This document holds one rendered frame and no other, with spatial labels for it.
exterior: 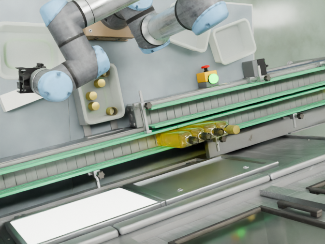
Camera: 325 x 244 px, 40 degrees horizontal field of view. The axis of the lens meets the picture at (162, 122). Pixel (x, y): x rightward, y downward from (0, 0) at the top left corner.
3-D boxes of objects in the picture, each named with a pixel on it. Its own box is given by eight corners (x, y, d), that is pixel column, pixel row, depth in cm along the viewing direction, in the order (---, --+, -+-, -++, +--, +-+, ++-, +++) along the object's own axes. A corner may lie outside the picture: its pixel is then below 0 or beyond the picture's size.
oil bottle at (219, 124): (192, 135, 194) (221, 137, 175) (189, 122, 194) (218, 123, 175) (202, 132, 197) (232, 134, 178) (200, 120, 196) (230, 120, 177)
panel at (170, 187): (6, 230, 149) (27, 259, 119) (4, 221, 148) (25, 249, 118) (223, 160, 190) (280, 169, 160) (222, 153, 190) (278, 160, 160)
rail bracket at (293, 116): (280, 128, 218) (300, 128, 207) (277, 114, 218) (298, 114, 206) (286, 126, 220) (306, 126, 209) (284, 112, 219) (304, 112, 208)
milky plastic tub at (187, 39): (196, 56, 211) (206, 53, 204) (154, 41, 201) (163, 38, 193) (203, 21, 213) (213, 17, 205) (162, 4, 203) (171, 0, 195)
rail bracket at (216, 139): (204, 150, 198) (222, 153, 186) (201, 135, 197) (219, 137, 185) (211, 148, 200) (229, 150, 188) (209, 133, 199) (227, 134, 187)
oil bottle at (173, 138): (157, 145, 186) (184, 149, 167) (155, 132, 186) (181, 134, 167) (169, 142, 189) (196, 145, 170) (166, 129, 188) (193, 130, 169)
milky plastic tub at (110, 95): (79, 125, 183) (86, 126, 176) (67, 71, 181) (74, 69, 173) (118, 116, 191) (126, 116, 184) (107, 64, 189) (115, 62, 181)
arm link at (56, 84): (81, 92, 111) (51, 109, 108) (69, 88, 121) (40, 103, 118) (67, 64, 108) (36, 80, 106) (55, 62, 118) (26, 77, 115)
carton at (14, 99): (-3, 96, 169) (-1, 96, 163) (56, 75, 179) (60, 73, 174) (3, 111, 170) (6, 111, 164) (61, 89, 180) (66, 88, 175)
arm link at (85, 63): (94, 29, 113) (56, 48, 110) (115, 68, 116) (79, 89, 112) (87, 34, 121) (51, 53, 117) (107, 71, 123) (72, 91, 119)
